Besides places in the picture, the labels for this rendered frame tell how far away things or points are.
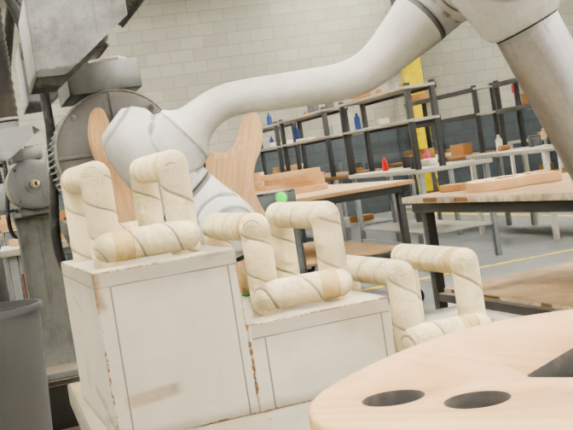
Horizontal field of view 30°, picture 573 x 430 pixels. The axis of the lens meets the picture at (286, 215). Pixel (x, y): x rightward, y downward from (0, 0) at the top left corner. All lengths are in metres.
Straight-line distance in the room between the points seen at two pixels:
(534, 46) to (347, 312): 0.63
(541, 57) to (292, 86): 0.38
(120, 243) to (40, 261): 4.60
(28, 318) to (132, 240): 3.76
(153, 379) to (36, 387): 3.82
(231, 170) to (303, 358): 0.97
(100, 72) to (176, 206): 1.15
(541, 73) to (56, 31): 0.82
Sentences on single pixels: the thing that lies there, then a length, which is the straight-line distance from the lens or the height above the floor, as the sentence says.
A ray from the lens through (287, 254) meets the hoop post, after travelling 1.32.
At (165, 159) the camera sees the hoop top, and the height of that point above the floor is 1.20.
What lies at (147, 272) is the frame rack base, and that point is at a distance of 1.07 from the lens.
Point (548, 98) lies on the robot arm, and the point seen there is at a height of 1.21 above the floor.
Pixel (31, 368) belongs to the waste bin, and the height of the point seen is 0.45.
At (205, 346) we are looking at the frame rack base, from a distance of 1.09.
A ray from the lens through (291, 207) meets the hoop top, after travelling 1.25.
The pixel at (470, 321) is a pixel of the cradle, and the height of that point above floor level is 0.97.
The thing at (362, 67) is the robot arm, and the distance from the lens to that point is 1.73.
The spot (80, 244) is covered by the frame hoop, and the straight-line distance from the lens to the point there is 1.27.
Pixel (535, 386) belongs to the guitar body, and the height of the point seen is 1.03.
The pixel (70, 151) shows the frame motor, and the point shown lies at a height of 1.26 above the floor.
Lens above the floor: 1.18
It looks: 3 degrees down
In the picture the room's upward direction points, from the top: 9 degrees counter-clockwise
